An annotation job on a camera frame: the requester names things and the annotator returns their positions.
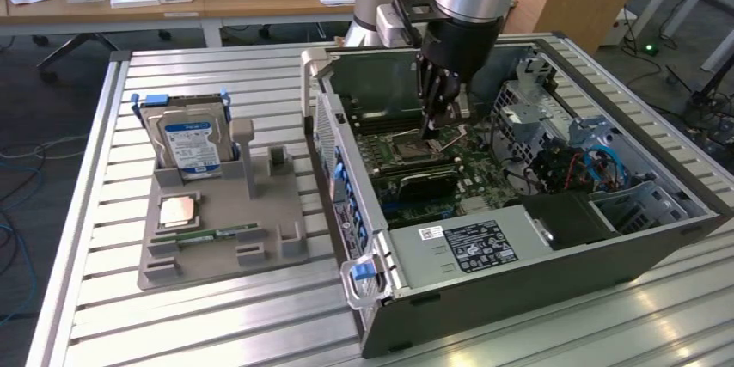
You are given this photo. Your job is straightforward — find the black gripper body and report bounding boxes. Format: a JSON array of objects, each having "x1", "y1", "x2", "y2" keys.
[{"x1": 421, "y1": 18, "x2": 502, "y2": 85}]

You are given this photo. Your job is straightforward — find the black graphics card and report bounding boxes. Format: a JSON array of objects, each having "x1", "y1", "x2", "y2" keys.
[{"x1": 397, "y1": 170, "x2": 462, "y2": 205}]

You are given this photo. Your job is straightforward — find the metal socket cover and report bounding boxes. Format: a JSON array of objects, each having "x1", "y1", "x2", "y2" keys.
[{"x1": 438, "y1": 119, "x2": 469, "y2": 156}]

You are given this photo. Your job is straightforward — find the metal drive cage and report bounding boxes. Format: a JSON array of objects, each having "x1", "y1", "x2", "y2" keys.
[{"x1": 493, "y1": 55, "x2": 581, "y2": 149}]

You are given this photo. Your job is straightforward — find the CPU socket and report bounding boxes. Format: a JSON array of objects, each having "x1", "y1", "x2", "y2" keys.
[{"x1": 390, "y1": 131, "x2": 446, "y2": 166}]

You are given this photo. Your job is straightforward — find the green motherboard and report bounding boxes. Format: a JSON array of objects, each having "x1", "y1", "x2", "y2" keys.
[{"x1": 344, "y1": 95, "x2": 536, "y2": 231}]

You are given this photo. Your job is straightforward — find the white box with red button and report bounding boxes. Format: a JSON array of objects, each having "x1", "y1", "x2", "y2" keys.
[{"x1": 601, "y1": 7, "x2": 641, "y2": 48}]

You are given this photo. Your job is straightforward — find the grey power supply unit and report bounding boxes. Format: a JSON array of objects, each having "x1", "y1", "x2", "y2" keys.
[{"x1": 388, "y1": 205, "x2": 556, "y2": 291}]

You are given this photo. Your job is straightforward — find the hard disk with blue label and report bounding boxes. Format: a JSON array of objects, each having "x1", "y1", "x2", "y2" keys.
[{"x1": 130, "y1": 88, "x2": 234, "y2": 178}]

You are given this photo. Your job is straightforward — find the blue case latch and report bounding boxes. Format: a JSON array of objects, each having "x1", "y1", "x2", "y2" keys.
[{"x1": 349, "y1": 266, "x2": 376, "y2": 289}]

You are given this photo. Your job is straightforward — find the open grey PC case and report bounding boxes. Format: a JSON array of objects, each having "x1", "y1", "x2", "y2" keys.
[{"x1": 301, "y1": 30, "x2": 723, "y2": 360}]

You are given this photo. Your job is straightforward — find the green RAM stick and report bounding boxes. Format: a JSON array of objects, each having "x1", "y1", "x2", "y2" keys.
[{"x1": 151, "y1": 223, "x2": 261, "y2": 245}]

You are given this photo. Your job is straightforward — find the copper-topped CPU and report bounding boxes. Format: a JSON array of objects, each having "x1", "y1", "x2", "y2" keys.
[{"x1": 159, "y1": 196, "x2": 201, "y2": 228}]

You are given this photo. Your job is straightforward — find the grey parts rack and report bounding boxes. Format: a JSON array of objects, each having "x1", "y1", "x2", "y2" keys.
[{"x1": 137, "y1": 117, "x2": 313, "y2": 292}]

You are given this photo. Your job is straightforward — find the office chair base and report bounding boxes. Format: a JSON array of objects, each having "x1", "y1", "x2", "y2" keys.
[{"x1": 31, "y1": 29, "x2": 175, "y2": 83}]

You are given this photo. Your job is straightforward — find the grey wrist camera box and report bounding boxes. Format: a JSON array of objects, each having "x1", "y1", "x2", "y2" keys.
[{"x1": 376, "y1": 0, "x2": 456, "y2": 47}]

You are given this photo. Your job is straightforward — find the red wire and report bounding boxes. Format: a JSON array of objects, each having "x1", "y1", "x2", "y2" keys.
[{"x1": 564, "y1": 154, "x2": 600, "y2": 188}]

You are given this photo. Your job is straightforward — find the blue wire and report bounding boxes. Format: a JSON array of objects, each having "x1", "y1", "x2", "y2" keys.
[{"x1": 582, "y1": 143, "x2": 632, "y2": 192}]

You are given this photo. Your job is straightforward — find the black floor cables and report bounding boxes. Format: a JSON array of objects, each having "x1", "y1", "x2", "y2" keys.
[{"x1": 665, "y1": 52, "x2": 734, "y2": 145}]

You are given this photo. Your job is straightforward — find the white floor cable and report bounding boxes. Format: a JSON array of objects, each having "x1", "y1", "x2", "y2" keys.
[{"x1": 0, "y1": 134, "x2": 89, "y2": 161}]

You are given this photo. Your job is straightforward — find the blue floor cable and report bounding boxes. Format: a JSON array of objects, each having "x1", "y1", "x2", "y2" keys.
[{"x1": 0, "y1": 156, "x2": 46, "y2": 326}]

